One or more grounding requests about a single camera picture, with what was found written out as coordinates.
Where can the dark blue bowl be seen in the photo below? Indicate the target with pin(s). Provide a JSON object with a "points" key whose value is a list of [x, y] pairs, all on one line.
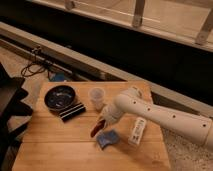
{"points": [[60, 97]]}

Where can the black striped block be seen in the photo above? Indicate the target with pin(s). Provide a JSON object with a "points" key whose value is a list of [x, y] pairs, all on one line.
{"points": [[72, 112]]}

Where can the clear plastic cup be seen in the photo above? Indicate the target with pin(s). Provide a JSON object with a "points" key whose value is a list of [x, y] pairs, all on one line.
{"points": [[96, 96]]}

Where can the blue object on floor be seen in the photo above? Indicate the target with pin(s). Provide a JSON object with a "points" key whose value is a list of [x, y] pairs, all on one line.
{"points": [[58, 77]]}

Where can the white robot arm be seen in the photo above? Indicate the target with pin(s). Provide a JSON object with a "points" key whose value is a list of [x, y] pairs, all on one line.
{"points": [[197, 129]]}

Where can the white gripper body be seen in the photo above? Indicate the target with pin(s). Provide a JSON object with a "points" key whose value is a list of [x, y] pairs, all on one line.
{"points": [[111, 114]]}

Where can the blue cloth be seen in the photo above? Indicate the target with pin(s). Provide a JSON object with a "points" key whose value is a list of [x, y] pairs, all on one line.
{"points": [[107, 138]]}

